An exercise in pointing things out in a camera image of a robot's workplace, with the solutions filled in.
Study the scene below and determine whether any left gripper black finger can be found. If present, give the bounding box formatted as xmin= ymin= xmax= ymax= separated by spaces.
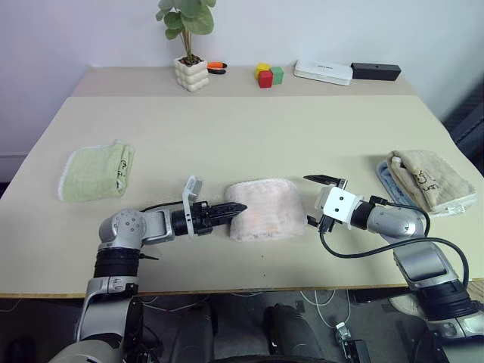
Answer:
xmin=209 ymin=209 xmax=244 ymax=225
xmin=209 ymin=203 xmax=249 ymax=214

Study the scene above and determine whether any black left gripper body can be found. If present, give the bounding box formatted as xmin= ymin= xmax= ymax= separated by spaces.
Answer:
xmin=188 ymin=201 xmax=216 ymax=236

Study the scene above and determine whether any pink fluffy towel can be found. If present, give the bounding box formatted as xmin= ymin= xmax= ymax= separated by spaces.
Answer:
xmin=225 ymin=177 xmax=307 ymax=244

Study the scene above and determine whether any blue folded towel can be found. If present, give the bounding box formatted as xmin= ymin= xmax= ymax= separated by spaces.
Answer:
xmin=374 ymin=160 xmax=420 ymax=209

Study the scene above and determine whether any green fluffy towel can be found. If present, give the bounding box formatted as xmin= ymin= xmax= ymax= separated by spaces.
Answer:
xmin=56 ymin=138 xmax=137 ymax=203

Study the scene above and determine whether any beige folded towel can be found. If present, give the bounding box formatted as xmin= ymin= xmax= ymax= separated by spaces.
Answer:
xmin=386 ymin=149 xmax=478 ymax=217

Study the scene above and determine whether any white flat box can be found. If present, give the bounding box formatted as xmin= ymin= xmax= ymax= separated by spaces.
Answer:
xmin=293 ymin=59 xmax=354 ymax=87

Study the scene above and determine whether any white rounded object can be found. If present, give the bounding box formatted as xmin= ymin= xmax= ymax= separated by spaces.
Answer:
xmin=388 ymin=293 xmax=421 ymax=315

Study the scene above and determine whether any dark rounded shape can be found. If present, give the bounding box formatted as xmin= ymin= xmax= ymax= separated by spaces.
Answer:
xmin=263 ymin=303 xmax=327 ymax=357

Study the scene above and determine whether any grey metal clamp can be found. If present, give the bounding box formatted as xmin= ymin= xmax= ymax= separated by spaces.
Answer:
xmin=331 ymin=321 xmax=352 ymax=353

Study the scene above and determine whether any black oblong box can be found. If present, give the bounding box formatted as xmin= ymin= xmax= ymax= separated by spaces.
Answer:
xmin=350 ymin=62 xmax=402 ymax=82

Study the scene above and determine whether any cream bubble plant pot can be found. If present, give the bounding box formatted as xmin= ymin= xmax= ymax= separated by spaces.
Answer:
xmin=173 ymin=55 xmax=210 ymax=94

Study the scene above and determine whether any dark ribbed object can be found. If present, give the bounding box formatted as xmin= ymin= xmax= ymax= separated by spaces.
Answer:
xmin=440 ymin=81 xmax=484 ymax=171

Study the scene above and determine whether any green leafy plant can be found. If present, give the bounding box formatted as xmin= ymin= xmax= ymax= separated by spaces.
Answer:
xmin=155 ymin=0 xmax=217 ymax=64

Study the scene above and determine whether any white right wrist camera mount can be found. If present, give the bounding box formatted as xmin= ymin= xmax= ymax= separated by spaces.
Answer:
xmin=315 ymin=185 xmax=365 ymax=231

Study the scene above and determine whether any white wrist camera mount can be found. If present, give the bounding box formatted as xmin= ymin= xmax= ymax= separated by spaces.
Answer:
xmin=181 ymin=175 xmax=206 ymax=238
xmin=315 ymin=185 xmax=365 ymax=231

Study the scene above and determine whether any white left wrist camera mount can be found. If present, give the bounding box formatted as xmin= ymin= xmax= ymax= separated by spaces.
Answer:
xmin=181 ymin=175 xmax=206 ymax=238

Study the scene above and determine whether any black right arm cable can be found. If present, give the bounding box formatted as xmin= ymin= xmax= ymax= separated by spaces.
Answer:
xmin=319 ymin=194 xmax=470 ymax=289

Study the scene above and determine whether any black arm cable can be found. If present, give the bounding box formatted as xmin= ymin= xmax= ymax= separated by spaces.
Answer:
xmin=319 ymin=194 xmax=470 ymax=289
xmin=138 ymin=202 xmax=185 ymax=213

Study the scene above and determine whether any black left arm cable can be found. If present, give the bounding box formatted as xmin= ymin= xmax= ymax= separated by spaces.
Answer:
xmin=138 ymin=202 xmax=185 ymax=213

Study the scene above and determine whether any white thin cable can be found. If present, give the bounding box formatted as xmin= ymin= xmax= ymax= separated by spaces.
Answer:
xmin=300 ymin=289 xmax=355 ymax=330

